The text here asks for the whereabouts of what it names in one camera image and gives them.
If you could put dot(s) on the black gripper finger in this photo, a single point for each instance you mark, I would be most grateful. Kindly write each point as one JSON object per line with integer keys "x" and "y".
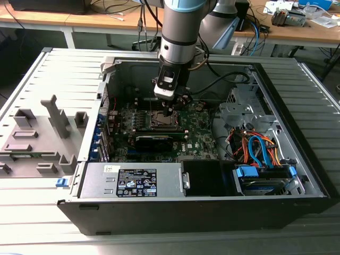
{"x": 184, "y": 98}
{"x": 165, "y": 110}

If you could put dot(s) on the silver CPU chip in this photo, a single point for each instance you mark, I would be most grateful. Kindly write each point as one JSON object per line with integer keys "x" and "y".
{"x": 161, "y": 121}

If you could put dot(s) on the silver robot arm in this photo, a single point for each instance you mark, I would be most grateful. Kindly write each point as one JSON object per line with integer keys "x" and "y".
{"x": 180, "y": 26}

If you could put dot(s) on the copper CPU cooler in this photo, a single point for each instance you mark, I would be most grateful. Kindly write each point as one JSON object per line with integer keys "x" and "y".
{"x": 279, "y": 17}

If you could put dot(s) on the round coin battery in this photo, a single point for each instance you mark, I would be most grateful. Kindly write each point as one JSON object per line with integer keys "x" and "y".
{"x": 199, "y": 106}

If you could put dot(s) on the black graphics card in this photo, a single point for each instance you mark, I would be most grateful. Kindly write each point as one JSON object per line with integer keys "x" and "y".
{"x": 154, "y": 144}

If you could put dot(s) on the green motherboard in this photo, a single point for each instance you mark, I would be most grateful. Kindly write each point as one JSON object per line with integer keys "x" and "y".
{"x": 196, "y": 132}

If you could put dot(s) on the metal disk bay cage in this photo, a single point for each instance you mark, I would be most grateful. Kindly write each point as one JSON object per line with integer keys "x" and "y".
{"x": 239, "y": 109}

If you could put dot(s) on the black upright box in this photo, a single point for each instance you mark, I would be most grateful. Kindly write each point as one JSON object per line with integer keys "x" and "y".
{"x": 244, "y": 16}

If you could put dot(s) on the grey power supply unit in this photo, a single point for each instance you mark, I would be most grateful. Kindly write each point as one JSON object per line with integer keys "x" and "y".
{"x": 93, "y": 183}

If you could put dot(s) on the black PC case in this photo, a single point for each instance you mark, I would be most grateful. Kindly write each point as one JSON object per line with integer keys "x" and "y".
{"x": 159, "y": 217}

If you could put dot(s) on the hard disk in blue carrier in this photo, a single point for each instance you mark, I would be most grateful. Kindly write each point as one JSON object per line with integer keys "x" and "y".
{"x": 261, "y": 186}

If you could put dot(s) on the wooden desk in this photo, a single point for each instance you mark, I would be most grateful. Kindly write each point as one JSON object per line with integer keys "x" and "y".
{"x": 40, "y": 18}
{"x": 292, "y": 33}

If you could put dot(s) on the blue plastic latch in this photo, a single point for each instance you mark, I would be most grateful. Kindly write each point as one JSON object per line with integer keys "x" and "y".
{"x": 62, "y": 182}

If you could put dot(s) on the grey metal drive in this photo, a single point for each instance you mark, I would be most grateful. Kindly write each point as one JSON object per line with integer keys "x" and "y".
{"x": 296, "y": 18}

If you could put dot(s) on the grey parts rack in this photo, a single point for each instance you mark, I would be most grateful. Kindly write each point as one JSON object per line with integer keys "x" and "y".
{"x": 40, "y": 130}

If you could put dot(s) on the green RAM stick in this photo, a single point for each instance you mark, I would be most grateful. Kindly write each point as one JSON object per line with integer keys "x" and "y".
{"x": 24, "y": 156}

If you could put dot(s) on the blue box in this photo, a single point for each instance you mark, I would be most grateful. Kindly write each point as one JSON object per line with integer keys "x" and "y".
{"x": 316, "y": 4}

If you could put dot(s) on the black desktop box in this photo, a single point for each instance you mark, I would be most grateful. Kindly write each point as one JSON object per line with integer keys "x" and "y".
{"x": 47, "y": 6}

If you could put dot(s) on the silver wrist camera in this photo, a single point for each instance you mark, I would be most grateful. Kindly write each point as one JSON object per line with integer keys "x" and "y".
{"x": 199, "y": 57}
{"x": 164, "y": 91}

